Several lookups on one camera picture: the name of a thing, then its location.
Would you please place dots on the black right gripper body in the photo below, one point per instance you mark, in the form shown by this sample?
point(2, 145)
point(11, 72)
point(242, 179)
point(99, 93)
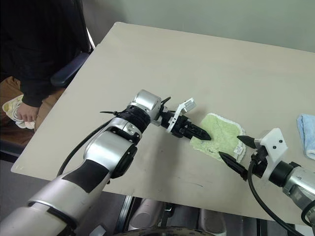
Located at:
point(259, 162)

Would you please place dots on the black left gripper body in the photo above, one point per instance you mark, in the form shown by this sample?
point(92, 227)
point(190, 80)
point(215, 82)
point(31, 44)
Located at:
point(183, 126)

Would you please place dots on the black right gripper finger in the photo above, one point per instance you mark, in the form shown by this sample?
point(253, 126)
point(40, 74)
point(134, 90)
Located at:
point(247, 140)
point(232, 163)

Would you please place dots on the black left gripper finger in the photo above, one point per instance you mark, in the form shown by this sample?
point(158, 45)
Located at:
point(199, 137)
point(200, 130)

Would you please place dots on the green terry towel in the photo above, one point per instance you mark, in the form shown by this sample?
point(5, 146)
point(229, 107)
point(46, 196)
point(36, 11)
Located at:
point(221, 137)

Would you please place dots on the white patterned cloth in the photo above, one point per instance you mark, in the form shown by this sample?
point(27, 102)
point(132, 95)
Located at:
point(12, 108)

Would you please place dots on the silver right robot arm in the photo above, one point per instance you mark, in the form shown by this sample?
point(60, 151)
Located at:
point(295, 179)

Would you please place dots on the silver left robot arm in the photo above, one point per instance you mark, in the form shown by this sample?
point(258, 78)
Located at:
point(98, 157)

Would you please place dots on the blue folded towel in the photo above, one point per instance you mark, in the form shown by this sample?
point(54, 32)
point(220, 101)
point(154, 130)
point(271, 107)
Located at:
point(307, 135)

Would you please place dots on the person's bare hand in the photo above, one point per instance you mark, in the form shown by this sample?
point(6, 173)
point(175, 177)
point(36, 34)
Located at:
point(27, 113)

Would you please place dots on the grey rounded shape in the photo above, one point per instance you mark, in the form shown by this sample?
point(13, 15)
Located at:
point(147, 214)
point(211, 220)

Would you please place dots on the dark blue chair armrest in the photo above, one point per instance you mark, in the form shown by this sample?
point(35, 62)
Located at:
point(70, 70)

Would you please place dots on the dark chair backrest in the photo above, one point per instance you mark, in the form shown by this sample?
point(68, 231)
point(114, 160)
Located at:
point(86, 27)

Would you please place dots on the person in black jacket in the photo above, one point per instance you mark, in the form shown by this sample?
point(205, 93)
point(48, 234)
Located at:
point(37, 49)

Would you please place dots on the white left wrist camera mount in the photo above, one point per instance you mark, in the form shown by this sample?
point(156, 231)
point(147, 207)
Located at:
point(187, 105)

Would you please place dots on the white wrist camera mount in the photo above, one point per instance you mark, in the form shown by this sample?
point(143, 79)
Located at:
point(187, 105)
point(275, 142)

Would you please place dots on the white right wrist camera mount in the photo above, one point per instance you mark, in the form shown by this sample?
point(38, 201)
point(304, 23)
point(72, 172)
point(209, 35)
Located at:
point(275, 142)

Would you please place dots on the black table frame bar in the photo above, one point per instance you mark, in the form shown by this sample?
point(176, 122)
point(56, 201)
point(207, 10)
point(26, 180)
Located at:
point(262, 227)
point(125, 212)

